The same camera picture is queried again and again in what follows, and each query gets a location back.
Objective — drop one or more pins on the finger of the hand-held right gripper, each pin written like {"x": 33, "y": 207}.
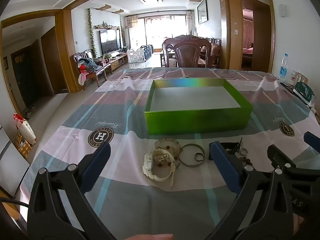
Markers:
{"x": 277, "y": 155}
{"x": 312, "y": 142}

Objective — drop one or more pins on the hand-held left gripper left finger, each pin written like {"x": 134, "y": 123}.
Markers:
{"x": 96, "y": 165}

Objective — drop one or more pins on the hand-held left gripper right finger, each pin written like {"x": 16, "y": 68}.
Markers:
{"x": 225, "y": 165}

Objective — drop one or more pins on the black watch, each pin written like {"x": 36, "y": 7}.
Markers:
{"x": 231, "y": 145}

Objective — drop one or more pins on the green cardboard box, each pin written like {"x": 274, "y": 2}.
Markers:
{"x": 200, "y": 122}

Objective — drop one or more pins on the white wristwatch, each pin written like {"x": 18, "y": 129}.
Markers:
{"x": 148, "y": 161}

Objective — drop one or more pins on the person's right hand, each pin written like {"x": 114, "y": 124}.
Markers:
{"x": 298, "y": 227}

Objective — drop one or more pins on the person's left hand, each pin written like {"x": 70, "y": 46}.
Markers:
{"x": 150, "y": 237}

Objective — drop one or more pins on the silver metal bangle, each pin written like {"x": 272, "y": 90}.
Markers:
{"x": 192, "y": 165}

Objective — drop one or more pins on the black device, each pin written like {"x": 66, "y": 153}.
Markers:
{"x": 287, "y": 86}

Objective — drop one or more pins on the small printed boxes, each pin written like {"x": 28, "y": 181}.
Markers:
{"x": 298, "y": 77}

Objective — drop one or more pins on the plastic water bottle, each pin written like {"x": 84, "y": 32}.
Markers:
{"x": 283, "y": 70}

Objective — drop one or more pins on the red and white bag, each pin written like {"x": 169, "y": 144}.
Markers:
{"x": 25, "y": 130}

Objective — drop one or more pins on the white cabinet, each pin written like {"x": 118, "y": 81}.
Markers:
{"x": 12, "y": 165}

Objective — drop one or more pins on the pair of shoes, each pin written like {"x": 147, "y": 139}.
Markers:
{"x": 28, "y": 111}

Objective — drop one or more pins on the wooden armchair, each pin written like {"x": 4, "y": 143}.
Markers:
{"x": 100, "y": 71}

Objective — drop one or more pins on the pile of clothes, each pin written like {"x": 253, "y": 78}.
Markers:
{"x": 86, "y": 63}

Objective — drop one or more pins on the bed with pink cover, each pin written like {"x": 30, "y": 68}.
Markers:
{"x": 247, "y": 53}

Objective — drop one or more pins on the wooden television cabinet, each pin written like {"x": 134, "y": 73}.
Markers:
{"x": 118, "y": 61}

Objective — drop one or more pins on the dark entrance door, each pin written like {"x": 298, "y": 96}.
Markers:
{"x": 22, "y": 80}

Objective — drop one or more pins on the wooden sofa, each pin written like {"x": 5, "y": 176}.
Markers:
{"x": 216, "y": 51}

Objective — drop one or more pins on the white baby fence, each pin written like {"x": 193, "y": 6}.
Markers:
{"x": 136, "y": 55}

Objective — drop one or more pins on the carved wooden dining chair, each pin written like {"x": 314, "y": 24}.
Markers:
{"x": 187, "y": 52}

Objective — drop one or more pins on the flat screen television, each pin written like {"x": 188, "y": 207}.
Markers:
{"x": 110, "y": 40}

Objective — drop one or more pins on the pink bedroom curtain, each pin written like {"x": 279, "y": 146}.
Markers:
{"x": 248, "y": 27}

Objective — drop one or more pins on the white standing air conditioner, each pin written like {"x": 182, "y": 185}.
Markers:
{"x": 131, "y": 38}

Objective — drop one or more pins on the green ivy garland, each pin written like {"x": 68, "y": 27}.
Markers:
{"x": 90, "y": 30}

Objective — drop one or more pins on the beige curtain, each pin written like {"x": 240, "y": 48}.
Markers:
{"x": 190, "y": 22}
{"x": 131, "y": 21}

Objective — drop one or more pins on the white wall switch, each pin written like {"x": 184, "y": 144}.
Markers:
{"x": 282, "y": 10}

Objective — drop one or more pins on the wall shelf with ornaments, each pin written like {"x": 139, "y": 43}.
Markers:
{"x": 105, "y": 26}

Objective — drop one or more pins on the framed wall painting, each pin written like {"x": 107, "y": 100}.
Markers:
{"x": 202, "y": 11}

